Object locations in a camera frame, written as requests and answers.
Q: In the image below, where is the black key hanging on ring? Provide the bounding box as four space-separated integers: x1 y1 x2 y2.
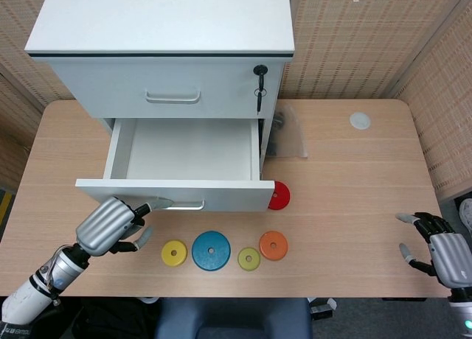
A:
254 88 268 113

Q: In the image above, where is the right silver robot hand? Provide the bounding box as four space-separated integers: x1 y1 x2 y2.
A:
395 212 472 290

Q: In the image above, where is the white shoe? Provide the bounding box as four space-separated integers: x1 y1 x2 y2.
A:
459 198 472 233

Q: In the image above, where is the black bag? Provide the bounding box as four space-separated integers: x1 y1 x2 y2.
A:
55 297 159 339

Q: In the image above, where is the red disc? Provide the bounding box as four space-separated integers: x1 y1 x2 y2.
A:
267 181 291 212

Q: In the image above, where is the tall white drawer with lock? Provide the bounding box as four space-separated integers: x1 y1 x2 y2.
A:
49 60 285 120

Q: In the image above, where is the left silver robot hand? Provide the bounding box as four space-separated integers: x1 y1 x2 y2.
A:
74 195 176 258

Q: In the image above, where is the small black white box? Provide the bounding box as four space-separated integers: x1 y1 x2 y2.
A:
308 297 339 321

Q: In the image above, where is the yellow disc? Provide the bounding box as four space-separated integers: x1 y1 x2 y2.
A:
161 240 189 268

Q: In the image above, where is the black key in lock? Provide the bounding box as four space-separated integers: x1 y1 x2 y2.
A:
253 63 270 93

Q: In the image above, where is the clear plastic bag with parts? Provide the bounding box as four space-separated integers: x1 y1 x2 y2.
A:
263 102 309 159

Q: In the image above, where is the grey round cable cap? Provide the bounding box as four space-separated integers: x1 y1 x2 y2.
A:
349 112 372 131

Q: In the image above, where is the green disc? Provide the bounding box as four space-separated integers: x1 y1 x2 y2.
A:
237 247 262 272

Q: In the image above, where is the orange disc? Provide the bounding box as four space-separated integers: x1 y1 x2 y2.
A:
258 230 289 261

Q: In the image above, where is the blue disc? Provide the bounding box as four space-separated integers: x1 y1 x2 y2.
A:
191 230 232 271

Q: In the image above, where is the white middle-size drawer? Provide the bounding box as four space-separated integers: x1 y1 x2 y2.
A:
74 117 276 213

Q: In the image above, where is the white cabinet body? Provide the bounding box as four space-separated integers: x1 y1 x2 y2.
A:
24 0 296 184

